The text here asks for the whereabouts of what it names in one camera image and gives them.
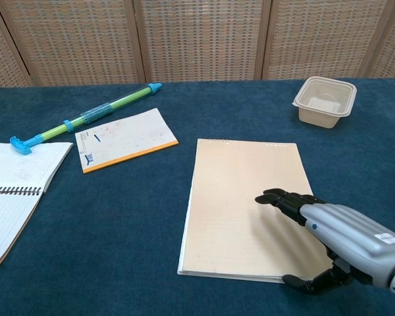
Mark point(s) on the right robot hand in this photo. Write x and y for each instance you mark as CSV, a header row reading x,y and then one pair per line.
x,y
345,230

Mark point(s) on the beige lined notepad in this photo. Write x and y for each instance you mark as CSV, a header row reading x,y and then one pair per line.
x,y
237,210

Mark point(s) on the open spiral lined notebook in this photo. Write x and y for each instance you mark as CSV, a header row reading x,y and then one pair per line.
x,y
10,184

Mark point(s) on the beige plastic food container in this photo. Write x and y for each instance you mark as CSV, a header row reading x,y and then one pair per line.
x,y
322,103

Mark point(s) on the dark teal tablecloth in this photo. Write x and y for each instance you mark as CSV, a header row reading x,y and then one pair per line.
x,y
118,230

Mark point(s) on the white orange-edged notepad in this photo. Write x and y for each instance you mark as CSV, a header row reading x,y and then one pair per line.
x,y
125,140

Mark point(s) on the woven rattan folding screen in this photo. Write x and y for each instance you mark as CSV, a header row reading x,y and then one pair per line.
x,y
197,39

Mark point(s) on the green blue water pump toy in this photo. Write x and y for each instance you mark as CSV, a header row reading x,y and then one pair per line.
x,y
95,112

